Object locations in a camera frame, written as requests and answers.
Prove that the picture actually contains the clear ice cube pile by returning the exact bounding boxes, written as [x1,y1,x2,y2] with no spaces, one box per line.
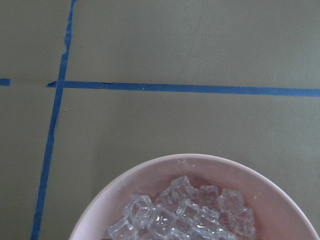
[107,176,257,240]

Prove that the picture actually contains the pink plastic bowl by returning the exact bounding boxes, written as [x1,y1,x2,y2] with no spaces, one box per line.
[70,153,318,240]

